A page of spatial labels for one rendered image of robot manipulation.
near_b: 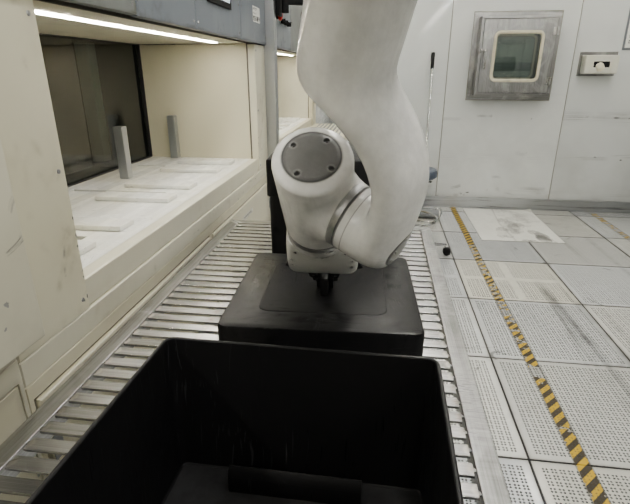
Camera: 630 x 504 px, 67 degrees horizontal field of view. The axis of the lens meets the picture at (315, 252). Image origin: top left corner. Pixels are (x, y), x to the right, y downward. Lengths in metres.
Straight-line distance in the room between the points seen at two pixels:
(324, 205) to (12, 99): 0.44
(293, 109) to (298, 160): 2.90
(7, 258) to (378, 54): 0.46
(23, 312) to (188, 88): 1.41
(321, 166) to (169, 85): 1.54
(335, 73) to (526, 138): 4.30
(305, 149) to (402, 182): 0.11
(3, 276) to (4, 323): 0.05
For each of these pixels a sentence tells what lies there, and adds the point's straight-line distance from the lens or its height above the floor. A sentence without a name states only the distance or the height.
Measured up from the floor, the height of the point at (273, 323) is 0.86.
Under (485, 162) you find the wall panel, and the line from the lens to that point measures 4.63.
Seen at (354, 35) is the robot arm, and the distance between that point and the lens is 0.39.
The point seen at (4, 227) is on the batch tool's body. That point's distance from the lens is 0.64.
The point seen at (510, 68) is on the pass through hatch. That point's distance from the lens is 4.45.
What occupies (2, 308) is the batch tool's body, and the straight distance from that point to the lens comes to 0.65.
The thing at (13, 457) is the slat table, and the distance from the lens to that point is 0.71.
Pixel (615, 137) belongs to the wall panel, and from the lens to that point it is 4.92.
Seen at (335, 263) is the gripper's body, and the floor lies 0.94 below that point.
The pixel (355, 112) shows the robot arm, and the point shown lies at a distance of 0.41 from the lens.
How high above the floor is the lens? 1.19
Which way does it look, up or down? 21 degrees down
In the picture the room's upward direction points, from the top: straight up
